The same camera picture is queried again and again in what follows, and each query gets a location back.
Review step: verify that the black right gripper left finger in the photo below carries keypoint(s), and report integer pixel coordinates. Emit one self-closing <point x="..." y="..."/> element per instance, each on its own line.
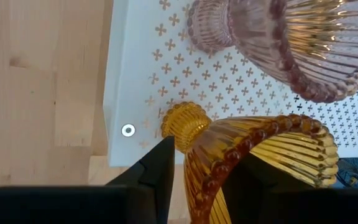
<point x="73" y="205"/>

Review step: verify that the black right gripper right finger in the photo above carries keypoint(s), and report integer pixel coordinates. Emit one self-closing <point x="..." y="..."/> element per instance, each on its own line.
<point x="291" y="205"/>

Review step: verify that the amber ribbed glass candle holder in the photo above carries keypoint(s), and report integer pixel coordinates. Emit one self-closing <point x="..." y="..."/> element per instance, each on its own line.
<point x="259" y="133"/>

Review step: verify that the pink ribbed glass candle holder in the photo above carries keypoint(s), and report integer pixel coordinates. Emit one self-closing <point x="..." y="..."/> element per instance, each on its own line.
<point x="291" y="46"/>

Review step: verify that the white perforated metal shelf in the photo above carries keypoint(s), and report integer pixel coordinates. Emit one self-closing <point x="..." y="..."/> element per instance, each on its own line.
<point x="166" y="77"/>

